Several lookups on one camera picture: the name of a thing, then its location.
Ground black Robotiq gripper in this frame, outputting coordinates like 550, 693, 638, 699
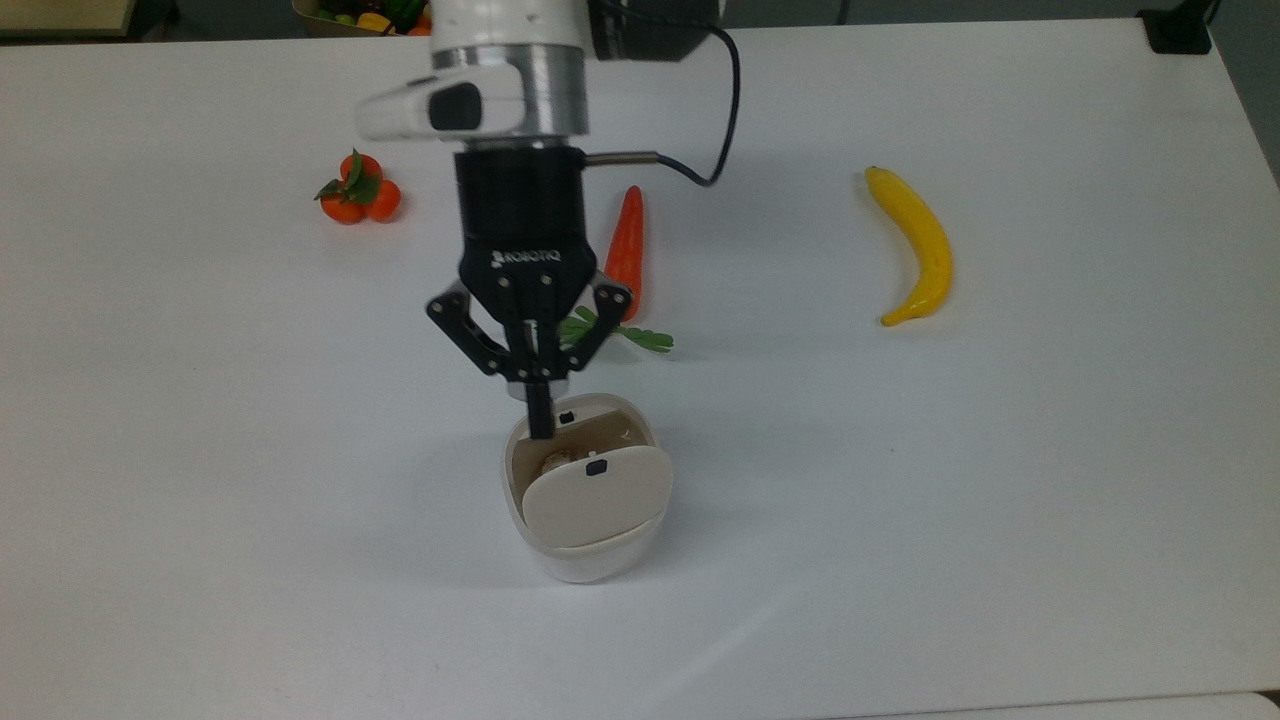
426, 146, 634, 441

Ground cream garbage bin with lid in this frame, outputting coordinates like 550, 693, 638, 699
502, 392, 675, 585

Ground orange toy carrot green leaves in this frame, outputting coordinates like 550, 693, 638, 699
557, 185, 675, 355

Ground orange toy tangerine cluster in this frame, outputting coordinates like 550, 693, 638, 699
314, 148, 404, 226

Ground basket of toy fruit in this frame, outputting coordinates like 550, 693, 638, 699
292, 0, 434, 38

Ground yellow toy banana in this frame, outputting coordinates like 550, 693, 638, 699
864, 165, 955, 328

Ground beige wooden board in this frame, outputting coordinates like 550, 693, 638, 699
0, 0, 138, 39

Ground black stand base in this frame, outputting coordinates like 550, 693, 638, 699
1139, 0, 1223, 55

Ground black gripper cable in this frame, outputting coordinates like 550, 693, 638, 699
584, 24, 743, 189

